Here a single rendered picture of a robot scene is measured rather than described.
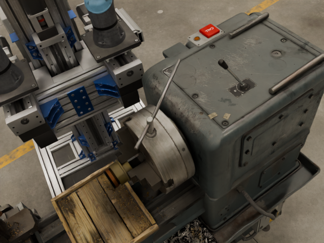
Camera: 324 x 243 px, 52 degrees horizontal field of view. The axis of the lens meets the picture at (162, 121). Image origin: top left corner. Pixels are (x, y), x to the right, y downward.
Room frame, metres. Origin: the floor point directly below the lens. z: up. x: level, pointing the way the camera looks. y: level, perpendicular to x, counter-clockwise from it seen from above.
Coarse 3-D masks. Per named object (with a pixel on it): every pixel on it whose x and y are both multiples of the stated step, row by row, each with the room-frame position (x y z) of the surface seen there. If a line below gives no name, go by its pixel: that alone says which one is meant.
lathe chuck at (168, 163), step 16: (144, 112) 0.77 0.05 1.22; (128, 128) 0.73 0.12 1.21; (144, 128) 0.69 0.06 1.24; (160, 128) 0.68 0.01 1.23; (144, 144) 0.63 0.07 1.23; (160, 144) 0.63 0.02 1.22; (160, 160) 0.58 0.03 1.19; (176, 160) 0.59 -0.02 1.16; (160, 176) 0.56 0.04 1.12; (176, 176) 0.56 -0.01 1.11
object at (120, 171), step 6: (114, 162) 0.66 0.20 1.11; (120, 162) 0.66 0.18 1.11; (126, 162) 0.65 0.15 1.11; (108, 168) 0.65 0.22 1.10; (114, 168) 0.63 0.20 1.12; (120, 168) 0.63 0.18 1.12; (126, 168) 0.63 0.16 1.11; (132, 168) 0.63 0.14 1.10; (108, 174) 0.62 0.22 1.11; (114, 174) 0.61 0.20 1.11; (120, 174) 0.61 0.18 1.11; (126, 174) 0.61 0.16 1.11; (114, 180) 0.60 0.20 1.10; (120, 180) 0.59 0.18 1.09; (126, 180) 0.60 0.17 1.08; (114, 186) 0.58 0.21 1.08
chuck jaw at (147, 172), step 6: (144, 162) 0.64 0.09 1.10; (138, 168) 0.62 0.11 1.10; (144, 168) 0.62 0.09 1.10; (150, 168) 0.61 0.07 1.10; (132, 174) 0.60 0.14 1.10; (138, 174) 0.60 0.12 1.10; (144, 174) 0.59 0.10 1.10; (150, 174) 0.59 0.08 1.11; (156, 174) 0.58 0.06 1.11; (132, 180) 0.59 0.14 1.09; (138, 180) 0.59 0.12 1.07; (144, 180) 0.58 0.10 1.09; (150, 180) 0.56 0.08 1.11; (156, 180) 0.56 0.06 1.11; (168, 180) 0.55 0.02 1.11; (150, 186) 0.56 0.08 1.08; (156, 186) 0.54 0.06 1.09; (168, 186) 0.55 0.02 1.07
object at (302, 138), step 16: (288, 144) 0.74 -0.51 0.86; (272, 160) 0.68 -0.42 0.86; (288, 160) 0.74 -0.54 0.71; (256, 176) 0.67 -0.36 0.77; (272, 176) 0.71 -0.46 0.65; (256, 192) 0.68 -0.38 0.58; (208, 208) 0.57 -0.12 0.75; (224, 208) 0.58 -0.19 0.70; (240, 208) 0.62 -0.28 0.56; (208, 224) 0.58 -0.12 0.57
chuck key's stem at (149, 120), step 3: (147, 117) 0.67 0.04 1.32; (150, 117) 0.66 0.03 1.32; (147, 120) 0.65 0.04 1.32; (150, 120) 0.65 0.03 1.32; (147, 123) 0.65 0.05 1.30; (150, 123) 0.65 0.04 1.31; (150, 126) 0.65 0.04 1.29; (153, 126) 0.66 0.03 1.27; (150, 129) 0.65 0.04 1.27; (153, 129) 0.66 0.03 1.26; (150, 132) 0.66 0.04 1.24
